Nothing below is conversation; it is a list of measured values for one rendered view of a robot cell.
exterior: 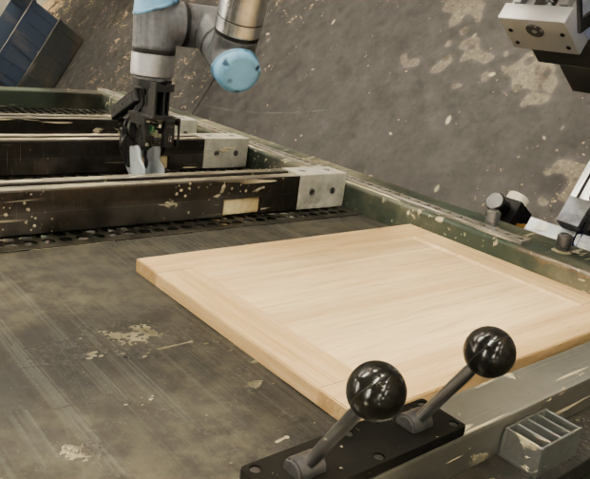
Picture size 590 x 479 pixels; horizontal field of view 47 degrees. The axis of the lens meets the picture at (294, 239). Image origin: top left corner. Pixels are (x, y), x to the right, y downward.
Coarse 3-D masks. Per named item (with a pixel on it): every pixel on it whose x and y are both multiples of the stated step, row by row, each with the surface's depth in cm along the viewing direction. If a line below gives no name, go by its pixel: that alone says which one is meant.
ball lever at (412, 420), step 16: (480, 336) 49; (496, 336) 49; (464, 352) 50; (480, 352) 49; (496, 352) 48; (512, 352) 49; (464, 368) 52; (480, 368) 49; (496, 368) 49; (448, 384) 53; (464, 384) 52; (432, 400) 54; (400, 416) 56; (416, 416) 56; (416, 432) 55
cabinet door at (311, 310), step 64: (192, 256) 97; (256, 256) 101; (320, 256) 105; (384, 256) 109; (448, 256) 114; (256, 320) 79; (320, 320) 82; (384, 320) 85; (448, 320) 87; (512, 320) 90; (576, 320) 92; (320, 384) 67
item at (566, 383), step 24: (552, 360) 74; (576, 360) 75; (480, 384) 67; (504, 384) 67; (528, 384) 68; (552, 384) 69; (576, 384) 69; (456, 408) 62; (480, 408) 62; (504, 408) 63; (528, 408) 64; (552, 408) 67; (576, 408) 71; (480, 432) 59; (432, 456) 55; (456, 456) 58; (480, 456) 61
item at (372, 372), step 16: (368, 368) 42; (384, 368) 42; (352, 384) 42; (368, 384) 41; (384, 384) 41; (400, 384) 41; (352, 400) 42; (368, 400) 41; (384, 400) 41; (400, 400) 41; (352, 416) 44; (368, 416) 41; (384, 416) 41; (336, 432) 45; (320, 448) 47; (288, 464) 48; (304, 464) 48; (320, 464) 49
